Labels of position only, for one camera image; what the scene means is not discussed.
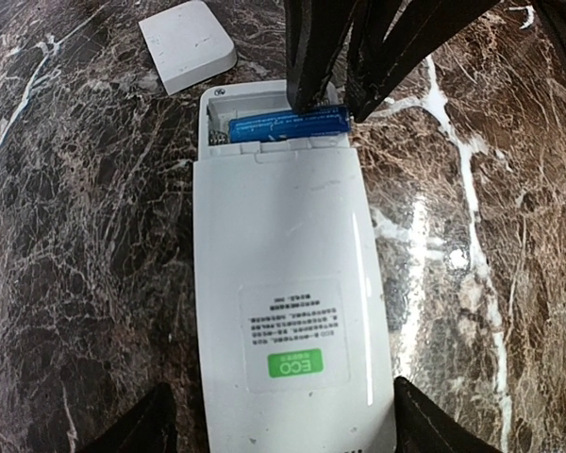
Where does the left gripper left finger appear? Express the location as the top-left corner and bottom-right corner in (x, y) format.
(79, 383), (177, 453)

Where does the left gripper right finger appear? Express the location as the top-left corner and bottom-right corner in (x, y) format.
(393, 377), (495, 453)

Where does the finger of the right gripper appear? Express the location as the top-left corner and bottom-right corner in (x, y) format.
(346, 0), (496, 123)
(284, 1), (371, 113)

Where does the blue battery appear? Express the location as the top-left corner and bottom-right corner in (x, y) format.
(228, 105), (351, 143)

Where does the white battery cover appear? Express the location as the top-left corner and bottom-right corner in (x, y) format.
(139, 1), (237, 95)

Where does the white remote control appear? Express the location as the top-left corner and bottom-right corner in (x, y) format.
(192, 80), (396, 452)

